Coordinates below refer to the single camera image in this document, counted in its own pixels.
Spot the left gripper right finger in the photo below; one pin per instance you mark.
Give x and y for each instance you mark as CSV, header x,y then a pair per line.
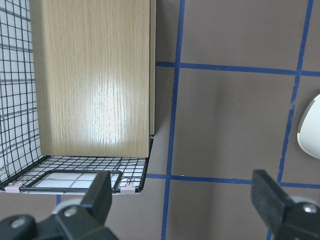
x,y
269,199

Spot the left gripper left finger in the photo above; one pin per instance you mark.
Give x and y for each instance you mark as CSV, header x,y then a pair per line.
x,y
98,198

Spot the white two-slot toaster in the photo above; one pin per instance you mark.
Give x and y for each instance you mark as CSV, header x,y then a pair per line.
x,y
308,130

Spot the wire basket with wood board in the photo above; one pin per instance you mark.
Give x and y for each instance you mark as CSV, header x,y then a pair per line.
x,y
77,94

